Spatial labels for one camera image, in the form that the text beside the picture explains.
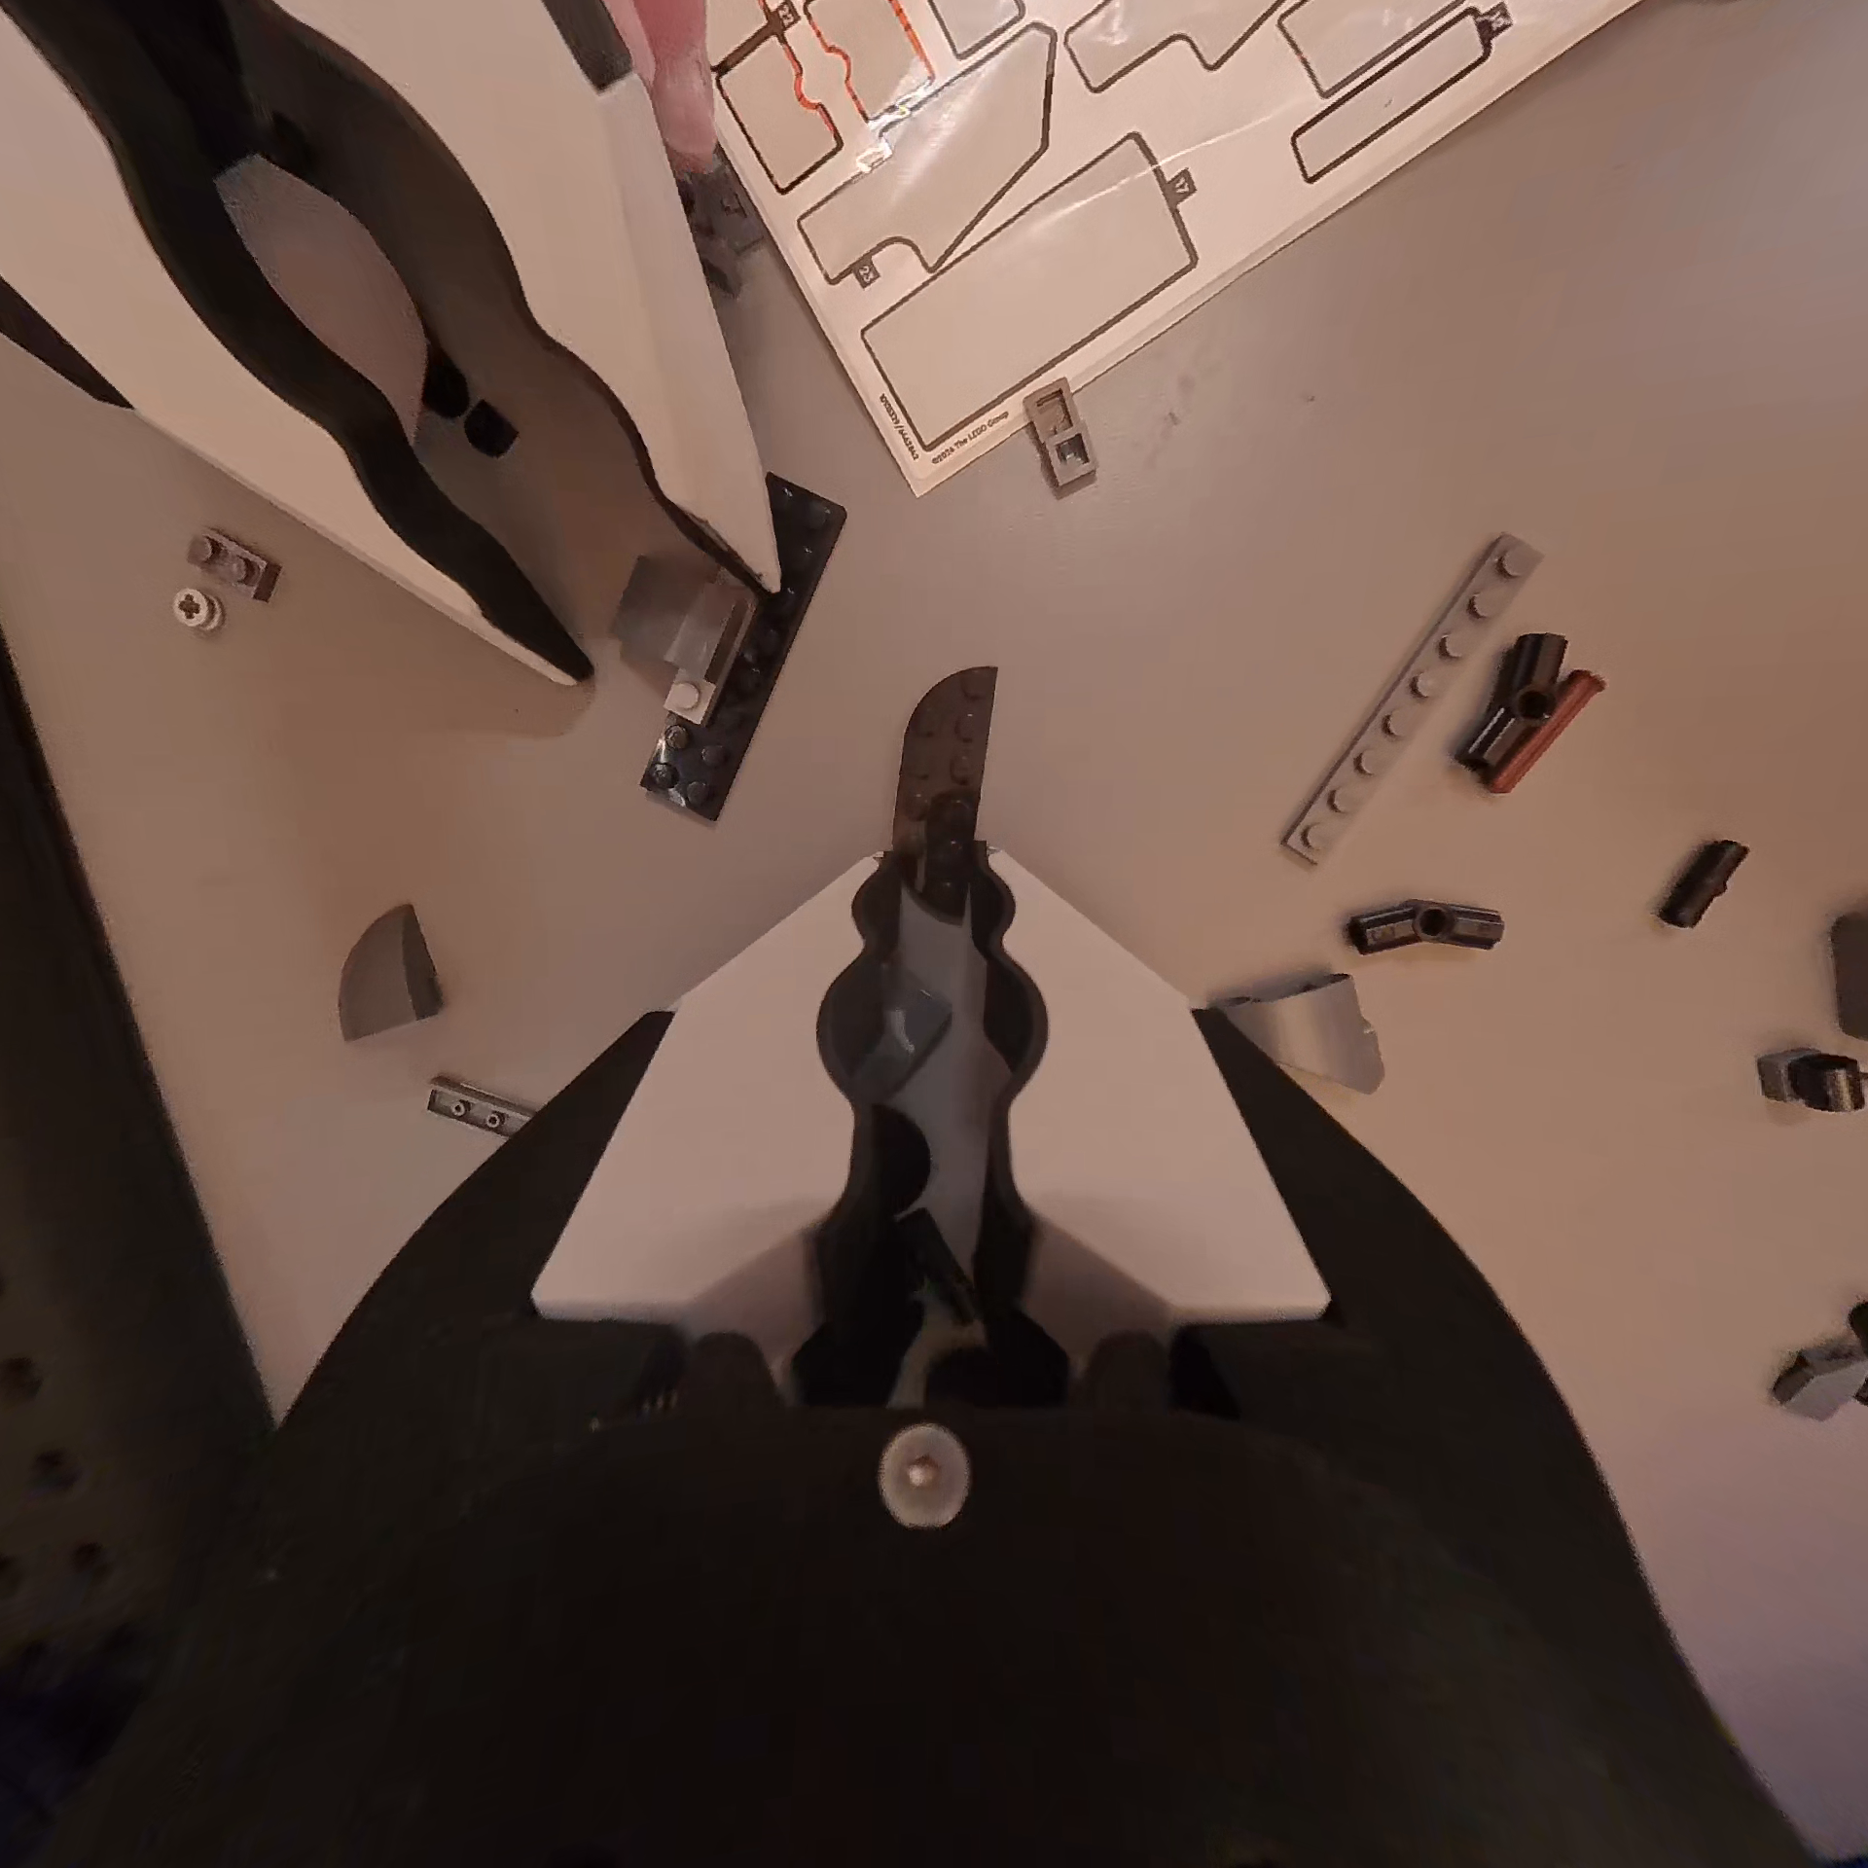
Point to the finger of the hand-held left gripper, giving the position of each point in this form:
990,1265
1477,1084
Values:
583,248
144,321

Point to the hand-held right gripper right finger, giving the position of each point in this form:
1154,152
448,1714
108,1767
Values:
1152,1167

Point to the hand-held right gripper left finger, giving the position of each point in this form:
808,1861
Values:
700,1167

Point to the black plate lego assembly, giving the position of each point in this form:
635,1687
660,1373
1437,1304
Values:
729,759

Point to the lego sticker sheet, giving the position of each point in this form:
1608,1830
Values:
1022,218

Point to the dark rounded lego wedge plate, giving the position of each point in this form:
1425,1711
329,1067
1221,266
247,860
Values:
947,743

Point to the black lego pin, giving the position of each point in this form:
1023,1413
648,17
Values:
1703,883
442,387
942,1264

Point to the small black lego piece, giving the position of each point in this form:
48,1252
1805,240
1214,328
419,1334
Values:
493,430

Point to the grey curved lego slope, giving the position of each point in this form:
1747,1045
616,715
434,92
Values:
1312,1031

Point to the grey grooved lego plate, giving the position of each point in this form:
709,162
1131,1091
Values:
445,1093

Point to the grey quarter dome lego piece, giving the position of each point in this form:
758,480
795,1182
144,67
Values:
388,986

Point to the black angled lego connector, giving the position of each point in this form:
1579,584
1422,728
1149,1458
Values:
1423,923

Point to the long light grey lego plate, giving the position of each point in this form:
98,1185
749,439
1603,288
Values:
1409,701

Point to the black and grey lego clip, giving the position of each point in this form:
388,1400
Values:
1817,1080

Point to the person's left hand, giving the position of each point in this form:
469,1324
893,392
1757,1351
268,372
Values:
674,73

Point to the small grey two-stud plate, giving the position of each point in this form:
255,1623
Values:
235,562

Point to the black connector with brown axle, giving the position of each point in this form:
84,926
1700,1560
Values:
1503,715

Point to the black perforated pad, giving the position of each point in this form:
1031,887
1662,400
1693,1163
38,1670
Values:
88,1312

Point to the black connector with grey band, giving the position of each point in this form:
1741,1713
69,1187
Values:
1831,1379

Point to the small grey lego bracket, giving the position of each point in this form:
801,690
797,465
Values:
1054,425

